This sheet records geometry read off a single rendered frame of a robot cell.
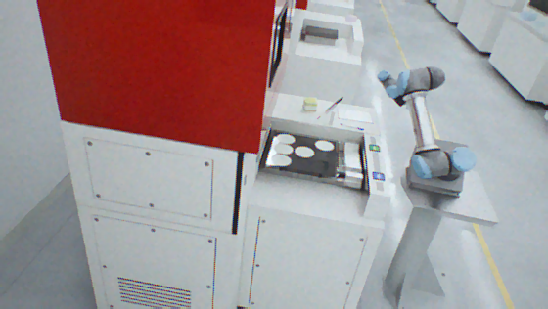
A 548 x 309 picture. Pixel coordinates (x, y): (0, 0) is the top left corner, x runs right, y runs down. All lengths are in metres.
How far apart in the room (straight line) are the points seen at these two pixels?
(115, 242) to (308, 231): 0.87
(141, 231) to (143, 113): 0.58
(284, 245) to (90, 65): 1.15
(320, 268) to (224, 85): 1.10
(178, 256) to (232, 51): 0.98
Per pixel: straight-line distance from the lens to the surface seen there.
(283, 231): 1.89
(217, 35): 1.27
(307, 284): 2.13
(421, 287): 2.80
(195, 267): 1.88
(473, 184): 2.41
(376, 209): 1.86
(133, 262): 1.99
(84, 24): 1.44
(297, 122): 2.24
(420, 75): 2.06
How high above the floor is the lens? 1.99
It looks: 32 degrees down
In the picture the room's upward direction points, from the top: 8 degrees clockwise
